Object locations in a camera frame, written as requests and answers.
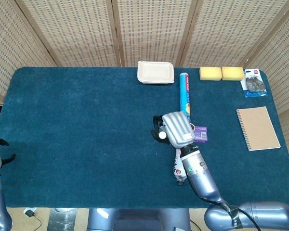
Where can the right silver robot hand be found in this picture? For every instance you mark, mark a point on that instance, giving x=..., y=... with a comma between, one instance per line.
x=178, y=127

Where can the clear white-capped test tube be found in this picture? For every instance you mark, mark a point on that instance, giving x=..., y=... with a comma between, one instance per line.
x=162, y=135

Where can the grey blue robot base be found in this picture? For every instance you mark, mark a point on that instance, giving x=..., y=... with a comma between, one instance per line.
x=139, y=220

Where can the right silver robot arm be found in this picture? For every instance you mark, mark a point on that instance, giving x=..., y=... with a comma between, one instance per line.
x=202, y=178

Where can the purple small box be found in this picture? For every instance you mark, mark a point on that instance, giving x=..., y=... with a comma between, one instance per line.
x=202, y=134

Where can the blue cling wrap roll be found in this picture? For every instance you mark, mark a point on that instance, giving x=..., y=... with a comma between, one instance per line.
x=184, y=89

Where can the white red plastic bottle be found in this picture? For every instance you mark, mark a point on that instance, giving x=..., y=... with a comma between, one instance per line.
x=177, y=168

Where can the beige lidded food container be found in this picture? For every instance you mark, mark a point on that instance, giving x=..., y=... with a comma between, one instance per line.
x=155, y=72

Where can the yellow sponge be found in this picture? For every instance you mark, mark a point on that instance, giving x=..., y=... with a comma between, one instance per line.
x=210, y=73
x=232, y=73

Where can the brown spiral notebook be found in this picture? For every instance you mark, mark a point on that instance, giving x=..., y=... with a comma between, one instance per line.
x=258, y=128

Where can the blue blister pack of clips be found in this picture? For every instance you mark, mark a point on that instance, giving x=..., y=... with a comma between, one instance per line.
x=254, y=83

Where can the blue carpet table mat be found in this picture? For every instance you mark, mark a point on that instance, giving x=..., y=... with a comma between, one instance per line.
x=86, y=120

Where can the grey metal table leg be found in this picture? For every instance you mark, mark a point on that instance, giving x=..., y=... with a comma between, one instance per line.
x=62, y=221

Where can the woven bamboo folding screen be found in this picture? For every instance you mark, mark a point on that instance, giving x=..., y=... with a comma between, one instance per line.
x=62, y=24

